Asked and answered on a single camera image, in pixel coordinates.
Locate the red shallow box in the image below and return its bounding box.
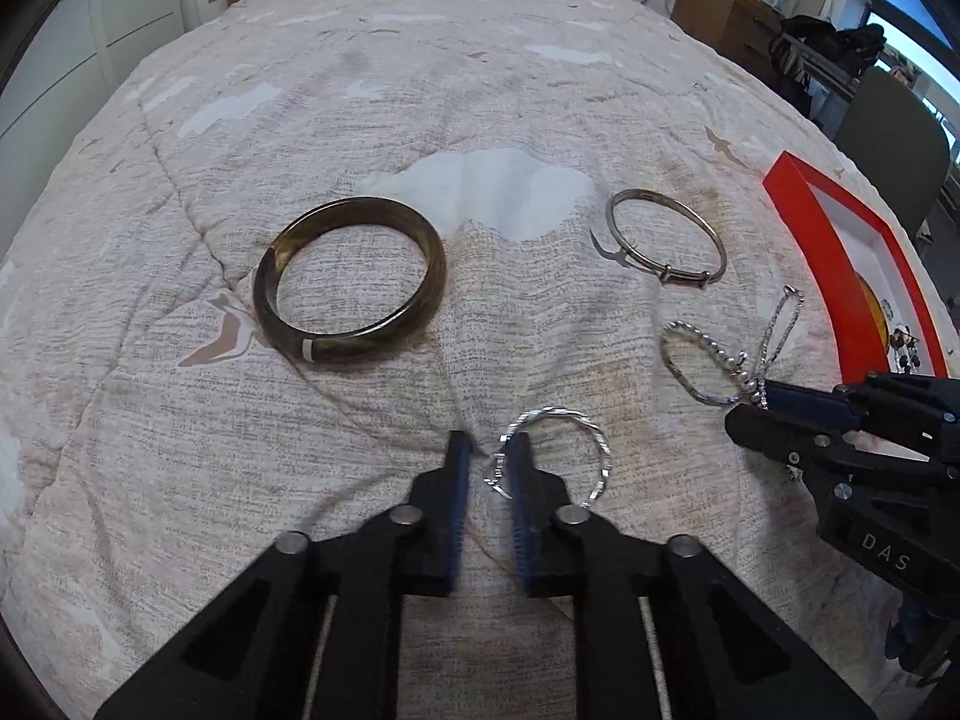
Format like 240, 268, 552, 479
763, 151, 960, 385

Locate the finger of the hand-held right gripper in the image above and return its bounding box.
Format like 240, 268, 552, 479
761, 371, 960, 460
726, 403, 960, 501

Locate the silver ball bracelet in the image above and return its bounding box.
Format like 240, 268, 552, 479
661, 320, 751, 406

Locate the amber bangle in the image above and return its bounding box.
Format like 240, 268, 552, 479
853, 274, 898, 350

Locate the wooden cabinet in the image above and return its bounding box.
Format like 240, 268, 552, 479
672, 0, 790, 77

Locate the thin silver bangle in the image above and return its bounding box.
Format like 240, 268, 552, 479
590, 189, 728, 290

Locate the dark brown bangle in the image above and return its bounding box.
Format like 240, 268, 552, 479
253, 196, 449, 365

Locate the twisted silver bracelet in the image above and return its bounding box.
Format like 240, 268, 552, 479
484, 405, 612, 502

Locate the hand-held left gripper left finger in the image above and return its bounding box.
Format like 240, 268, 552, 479
94, 431, 473, 720

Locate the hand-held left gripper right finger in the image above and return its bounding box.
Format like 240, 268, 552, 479
502, 431, 878, 720

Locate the black bag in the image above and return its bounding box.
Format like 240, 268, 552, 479
769, 13, 887, 85

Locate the silver chain bracelet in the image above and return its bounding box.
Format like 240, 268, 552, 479
750, 285, 808, 410

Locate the white wardrobe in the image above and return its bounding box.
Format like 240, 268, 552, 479
0, 0, 190, 241

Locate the grey office chair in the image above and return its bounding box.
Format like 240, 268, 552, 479
834, 67, 955, 242

